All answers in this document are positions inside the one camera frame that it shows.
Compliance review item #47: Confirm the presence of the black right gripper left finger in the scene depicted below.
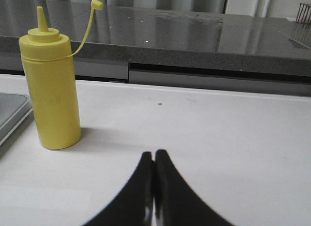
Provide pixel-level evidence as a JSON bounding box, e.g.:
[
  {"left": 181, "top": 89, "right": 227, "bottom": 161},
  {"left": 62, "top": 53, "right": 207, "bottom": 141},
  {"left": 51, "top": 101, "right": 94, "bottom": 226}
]
[{"left": 85, "top": 152, "right": 154, "bottom": 226}]

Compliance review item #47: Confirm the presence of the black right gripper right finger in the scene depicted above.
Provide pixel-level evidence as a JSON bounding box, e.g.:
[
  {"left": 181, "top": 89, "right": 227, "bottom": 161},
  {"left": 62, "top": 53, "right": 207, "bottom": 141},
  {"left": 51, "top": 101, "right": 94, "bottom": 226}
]
[{"left": 154, "top": 150, "right": 232, "bottom": 226}]

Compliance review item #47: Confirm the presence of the yellow squeeze bottle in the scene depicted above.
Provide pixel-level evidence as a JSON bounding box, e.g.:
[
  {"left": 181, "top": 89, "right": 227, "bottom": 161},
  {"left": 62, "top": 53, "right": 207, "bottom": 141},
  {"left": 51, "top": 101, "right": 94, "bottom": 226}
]
[{"left": 19, "top": 0, "right": 104, "bottom": 150}]

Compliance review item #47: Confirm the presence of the silver digital kitchen scale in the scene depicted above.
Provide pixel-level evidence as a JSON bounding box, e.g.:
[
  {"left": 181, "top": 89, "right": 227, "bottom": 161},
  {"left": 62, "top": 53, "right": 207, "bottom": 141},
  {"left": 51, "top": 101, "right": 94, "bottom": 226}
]
[{"left": 0, "top": 92, "right": 32, "bottom": 157}]

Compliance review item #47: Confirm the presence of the grey stone counter ledge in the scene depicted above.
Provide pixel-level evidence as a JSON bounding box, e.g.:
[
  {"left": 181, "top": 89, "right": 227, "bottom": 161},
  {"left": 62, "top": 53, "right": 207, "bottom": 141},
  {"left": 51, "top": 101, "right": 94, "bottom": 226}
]
[{"left": 0, "top": 0, "right": 311, "bottom": 97}]

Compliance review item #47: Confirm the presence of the white pleated curtain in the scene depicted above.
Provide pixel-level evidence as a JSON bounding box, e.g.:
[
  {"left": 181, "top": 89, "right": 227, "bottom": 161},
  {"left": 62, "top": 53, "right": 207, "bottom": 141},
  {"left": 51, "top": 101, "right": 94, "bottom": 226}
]
[{"left": 0, "top": 0, "right": 311, "bottom": 17}]

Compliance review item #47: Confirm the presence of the dark wire rack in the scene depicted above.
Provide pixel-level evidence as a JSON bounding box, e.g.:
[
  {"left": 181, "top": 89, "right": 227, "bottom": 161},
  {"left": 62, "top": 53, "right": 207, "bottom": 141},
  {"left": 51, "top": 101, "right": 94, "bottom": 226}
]
[{"left": 295, "top": 3, "right": 311, "bottom": 24}]

